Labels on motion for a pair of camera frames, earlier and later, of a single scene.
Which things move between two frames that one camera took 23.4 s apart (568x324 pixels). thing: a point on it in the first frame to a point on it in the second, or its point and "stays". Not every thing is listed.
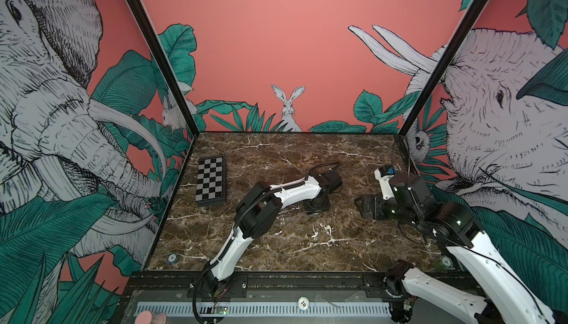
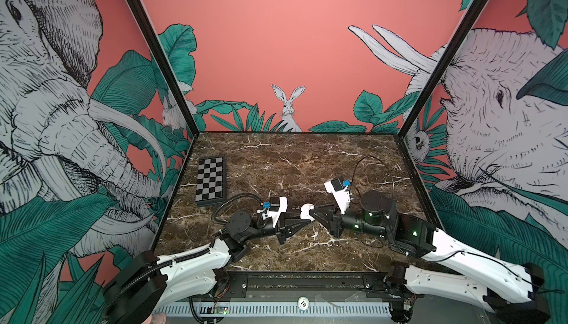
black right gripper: [378, 202] to [336, 222]
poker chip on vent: [303, 302] stays
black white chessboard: [211, 180] stays
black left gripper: [310, 208] to [284, 225]
